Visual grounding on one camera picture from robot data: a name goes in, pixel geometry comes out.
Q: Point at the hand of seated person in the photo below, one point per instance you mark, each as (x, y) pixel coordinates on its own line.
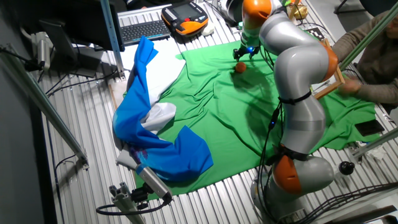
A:
(349, 86)

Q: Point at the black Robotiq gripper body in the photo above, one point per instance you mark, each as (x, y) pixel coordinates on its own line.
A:
(248, 49)

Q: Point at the blue cloth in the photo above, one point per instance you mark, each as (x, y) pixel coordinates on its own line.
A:
(174, 158)

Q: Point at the silver depth camera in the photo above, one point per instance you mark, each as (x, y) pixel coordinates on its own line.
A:
(152, 180)

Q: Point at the wooden framed toy basketball hoop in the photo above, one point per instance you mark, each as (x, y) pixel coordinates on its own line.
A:
(329, 90)

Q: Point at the white rounded object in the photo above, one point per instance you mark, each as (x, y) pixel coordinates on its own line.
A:
(208, 29)

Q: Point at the long aluminium frame beam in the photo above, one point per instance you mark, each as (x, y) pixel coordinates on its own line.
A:
(40, 99)

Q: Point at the orange black teach pendant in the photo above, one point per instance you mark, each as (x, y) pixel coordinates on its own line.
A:
(186, 18)

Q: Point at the black office chair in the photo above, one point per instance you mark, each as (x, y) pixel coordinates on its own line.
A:
(373, 4)

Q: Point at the silver cylindrical fixture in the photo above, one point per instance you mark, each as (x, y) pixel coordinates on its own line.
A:
(43, 49)

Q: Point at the small orange toy basketball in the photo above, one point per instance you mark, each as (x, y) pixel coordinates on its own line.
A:
(240, 67)

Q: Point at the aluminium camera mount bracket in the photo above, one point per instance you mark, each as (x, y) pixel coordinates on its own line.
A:
(124, 202)

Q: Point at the green cloth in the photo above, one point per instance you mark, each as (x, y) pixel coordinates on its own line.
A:
(217, 109)

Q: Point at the greenish aluminium frame beam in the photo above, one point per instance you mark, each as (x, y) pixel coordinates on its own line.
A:
(370, 35)

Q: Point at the gold foil object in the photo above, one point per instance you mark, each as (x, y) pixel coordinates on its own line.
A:
(301, 12)

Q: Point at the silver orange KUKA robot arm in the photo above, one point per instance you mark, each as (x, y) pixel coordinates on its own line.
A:
(298, 62)

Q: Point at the black round knob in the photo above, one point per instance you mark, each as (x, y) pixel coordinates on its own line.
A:
(346, 168)

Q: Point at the forearm in brown sleeve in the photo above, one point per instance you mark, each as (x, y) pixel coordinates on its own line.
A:
(379, 93)

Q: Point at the short aluminium frame beam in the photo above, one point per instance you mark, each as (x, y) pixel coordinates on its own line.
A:
(376, 142)

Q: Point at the black keyboard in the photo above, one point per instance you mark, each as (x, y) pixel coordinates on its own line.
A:
(144, 31)

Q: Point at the black computer monitor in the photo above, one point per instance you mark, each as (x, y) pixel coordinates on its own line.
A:
(77, 21)

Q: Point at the black white fiducial marker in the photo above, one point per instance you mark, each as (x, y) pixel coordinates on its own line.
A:
(315, 33)

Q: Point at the seated person in brown sweater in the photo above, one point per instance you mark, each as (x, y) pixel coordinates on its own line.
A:
(379, 56)

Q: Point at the black flat tablet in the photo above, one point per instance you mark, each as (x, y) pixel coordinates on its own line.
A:
(370, 127)

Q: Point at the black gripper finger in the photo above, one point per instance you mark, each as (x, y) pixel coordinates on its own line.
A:
(237, 55)
(257, 53)

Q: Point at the upright aluminium profile post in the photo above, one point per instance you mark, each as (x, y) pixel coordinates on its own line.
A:
(112, 37)

